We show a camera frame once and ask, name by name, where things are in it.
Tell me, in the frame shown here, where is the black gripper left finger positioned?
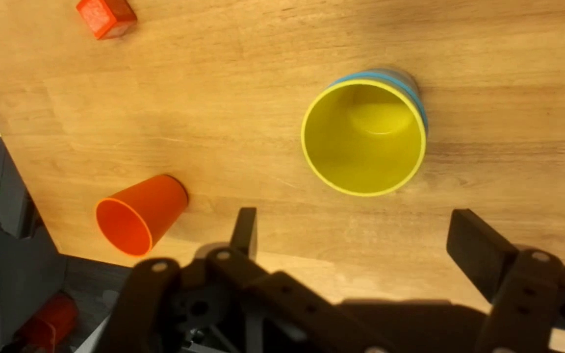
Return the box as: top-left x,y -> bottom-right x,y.
94,207 -> 265,353

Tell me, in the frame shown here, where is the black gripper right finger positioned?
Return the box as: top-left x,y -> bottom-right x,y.
446,209 -> 565,353

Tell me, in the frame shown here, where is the orange plastic cup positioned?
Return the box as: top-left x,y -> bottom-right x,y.
94,173 -> 191,260

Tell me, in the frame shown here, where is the yellow plastic cup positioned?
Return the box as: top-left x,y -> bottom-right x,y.
298,79 -> 428,199

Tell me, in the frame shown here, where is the blue plastic cup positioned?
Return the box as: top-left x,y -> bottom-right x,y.
328,67 -> 430,134

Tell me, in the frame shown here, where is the red cube block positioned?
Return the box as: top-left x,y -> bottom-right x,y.
75,0 -> 140,40

